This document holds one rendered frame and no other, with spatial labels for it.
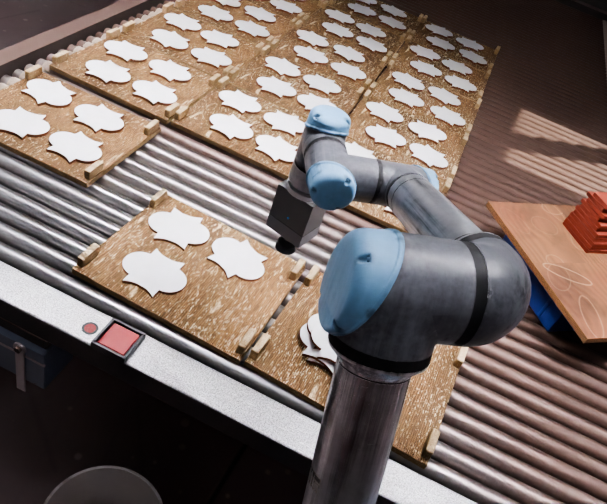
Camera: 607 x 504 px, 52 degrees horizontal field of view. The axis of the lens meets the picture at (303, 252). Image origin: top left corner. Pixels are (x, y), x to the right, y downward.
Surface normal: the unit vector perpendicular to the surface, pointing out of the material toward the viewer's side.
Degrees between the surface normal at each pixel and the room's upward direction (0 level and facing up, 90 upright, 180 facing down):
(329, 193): 90
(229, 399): 0
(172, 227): 0
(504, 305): 52
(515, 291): 44
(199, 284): 0
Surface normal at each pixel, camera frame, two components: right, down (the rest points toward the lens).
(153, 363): 0.27, -0.72
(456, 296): 0.21, 0.08
